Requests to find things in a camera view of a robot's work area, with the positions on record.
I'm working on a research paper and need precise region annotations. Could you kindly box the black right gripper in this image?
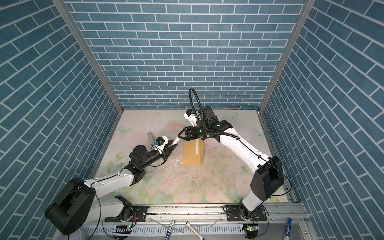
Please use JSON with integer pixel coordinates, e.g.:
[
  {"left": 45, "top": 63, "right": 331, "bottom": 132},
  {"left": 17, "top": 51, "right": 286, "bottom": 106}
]
[{"left": 177, "top": 124, "right": 210, "bottom": 141}]

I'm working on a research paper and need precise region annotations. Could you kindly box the brown kraft envelope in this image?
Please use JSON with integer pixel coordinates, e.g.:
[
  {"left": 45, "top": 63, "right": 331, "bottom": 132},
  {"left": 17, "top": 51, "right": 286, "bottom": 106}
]
[{"left": 183, "top": 139, "right": 204, "bottom": 166}]

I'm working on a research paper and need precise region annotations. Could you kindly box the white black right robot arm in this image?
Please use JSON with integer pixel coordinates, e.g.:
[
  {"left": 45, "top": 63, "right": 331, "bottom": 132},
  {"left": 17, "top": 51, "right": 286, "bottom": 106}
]
[{"left": 173, "top": 107, "right": 285, "bottom": 220}]

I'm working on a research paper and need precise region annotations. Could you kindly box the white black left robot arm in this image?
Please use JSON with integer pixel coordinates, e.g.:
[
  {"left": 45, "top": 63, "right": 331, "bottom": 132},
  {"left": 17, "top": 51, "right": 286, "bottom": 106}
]
[{"left": 44, "top": 137, "right": 179, "bottom": 236}]

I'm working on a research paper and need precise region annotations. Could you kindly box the grey stapler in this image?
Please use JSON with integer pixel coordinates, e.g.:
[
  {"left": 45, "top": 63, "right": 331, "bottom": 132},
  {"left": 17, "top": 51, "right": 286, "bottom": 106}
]
[{"left": 147, "top": 132, "right": 156, "bottom": 145}]

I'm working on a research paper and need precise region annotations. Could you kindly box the blue marker pen left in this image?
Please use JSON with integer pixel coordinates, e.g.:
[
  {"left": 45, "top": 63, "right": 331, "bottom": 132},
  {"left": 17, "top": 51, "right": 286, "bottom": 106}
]
[{"left": 164, "top": 221, "right": 175, "bottom": 240}]

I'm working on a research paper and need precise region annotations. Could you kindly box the blue marker pen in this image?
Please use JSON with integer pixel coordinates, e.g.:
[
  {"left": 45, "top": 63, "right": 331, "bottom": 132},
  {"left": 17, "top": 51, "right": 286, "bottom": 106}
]
[
  {"left": 283, "top": 218, "right": 292, "bottom": 240},
  {"left": 164, "top": 221, "right": 175, "bottom": 240}
]

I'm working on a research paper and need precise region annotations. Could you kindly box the black marker pen middle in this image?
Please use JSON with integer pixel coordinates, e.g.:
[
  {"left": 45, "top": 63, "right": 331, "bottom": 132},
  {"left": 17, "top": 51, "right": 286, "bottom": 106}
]
[{"left": 186, "top": 222, "right": 205, "bottom": 240}]

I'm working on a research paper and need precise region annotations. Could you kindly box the left circuit board green led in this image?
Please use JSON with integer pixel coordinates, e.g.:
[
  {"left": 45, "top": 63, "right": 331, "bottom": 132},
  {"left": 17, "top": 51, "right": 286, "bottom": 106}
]
[{"left": 113, "top": 225, "right": 132, "bottom": 240}]

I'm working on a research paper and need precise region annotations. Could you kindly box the circuit board green led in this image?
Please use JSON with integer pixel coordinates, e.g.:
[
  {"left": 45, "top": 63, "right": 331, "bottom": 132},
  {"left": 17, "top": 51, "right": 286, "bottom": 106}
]
[
  {"left": 243, "top": 224, "right": 259, "bottom": 240},
  {"left": 113, "top": 225, "right": 132, "bottom": 240}
]

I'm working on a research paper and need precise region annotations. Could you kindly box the right circuit board green led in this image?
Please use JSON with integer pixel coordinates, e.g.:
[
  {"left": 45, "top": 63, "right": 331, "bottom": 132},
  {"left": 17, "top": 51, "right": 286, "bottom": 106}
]
[{"left": 243, "top": 224, "right": 259, "bottom": 240}]

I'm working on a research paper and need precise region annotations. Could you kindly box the blue marker pen right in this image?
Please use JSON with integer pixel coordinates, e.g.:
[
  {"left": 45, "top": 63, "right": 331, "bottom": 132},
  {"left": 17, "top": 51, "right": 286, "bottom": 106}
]
[{"left": 283, "top": 218, "right": 292, "bottom": 240}]

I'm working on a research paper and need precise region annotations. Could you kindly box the black corrugated cable hose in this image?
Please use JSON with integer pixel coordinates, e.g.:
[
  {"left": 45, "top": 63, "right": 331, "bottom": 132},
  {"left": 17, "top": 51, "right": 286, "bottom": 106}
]
[{"left": 188, "top": 87, "right": 208, "bottom": 133}]

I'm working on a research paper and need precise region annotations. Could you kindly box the metal corner post left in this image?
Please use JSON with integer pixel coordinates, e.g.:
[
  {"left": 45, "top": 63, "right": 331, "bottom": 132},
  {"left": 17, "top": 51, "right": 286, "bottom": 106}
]
[{"left": 52, "top": 0, "right": 124, "bottom": 114}]

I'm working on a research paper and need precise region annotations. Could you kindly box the metal corner post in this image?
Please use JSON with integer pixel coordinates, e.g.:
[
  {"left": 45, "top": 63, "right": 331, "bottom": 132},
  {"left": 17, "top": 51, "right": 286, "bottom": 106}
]
[
  {"left": 52, "top": 0, "right": 124, "bottom": 114},
  {"left": 259, "top": 0, "right": 316, "bottom": 112}
]

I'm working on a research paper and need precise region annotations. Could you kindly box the metal corner post right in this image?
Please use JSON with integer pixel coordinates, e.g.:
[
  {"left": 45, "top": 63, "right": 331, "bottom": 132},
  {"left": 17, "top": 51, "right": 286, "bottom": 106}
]
[{"left": 259, "top": 0, "right": 316, "bottom": 112}]

